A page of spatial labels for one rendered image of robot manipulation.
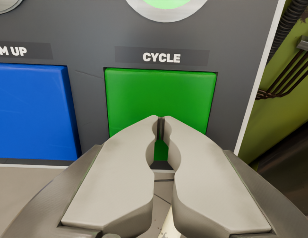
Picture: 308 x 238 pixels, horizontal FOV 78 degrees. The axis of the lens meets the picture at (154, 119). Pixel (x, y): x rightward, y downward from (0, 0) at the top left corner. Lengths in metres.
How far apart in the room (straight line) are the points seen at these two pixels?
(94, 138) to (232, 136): 0.11
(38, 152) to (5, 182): 1.23
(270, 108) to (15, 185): 1.28
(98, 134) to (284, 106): 0.45
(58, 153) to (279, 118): 0.50
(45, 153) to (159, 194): 1.01
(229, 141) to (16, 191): 1.27
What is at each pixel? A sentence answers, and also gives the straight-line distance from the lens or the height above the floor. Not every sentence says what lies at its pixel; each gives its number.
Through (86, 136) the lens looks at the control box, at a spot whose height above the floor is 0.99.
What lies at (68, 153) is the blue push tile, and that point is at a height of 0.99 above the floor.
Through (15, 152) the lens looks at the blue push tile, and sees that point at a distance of 0.19.
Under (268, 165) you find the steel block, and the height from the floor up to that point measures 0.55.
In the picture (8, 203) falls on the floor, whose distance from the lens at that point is 1.36.
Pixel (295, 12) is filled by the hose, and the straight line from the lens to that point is 0.38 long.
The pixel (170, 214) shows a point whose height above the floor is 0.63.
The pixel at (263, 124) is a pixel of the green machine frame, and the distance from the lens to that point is 0.59.
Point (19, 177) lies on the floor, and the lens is 1.38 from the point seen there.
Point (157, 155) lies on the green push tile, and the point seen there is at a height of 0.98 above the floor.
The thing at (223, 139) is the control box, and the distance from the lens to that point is 0.16.
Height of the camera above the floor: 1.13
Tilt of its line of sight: 58 degrees down
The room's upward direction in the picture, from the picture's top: 3 degrees clockwise
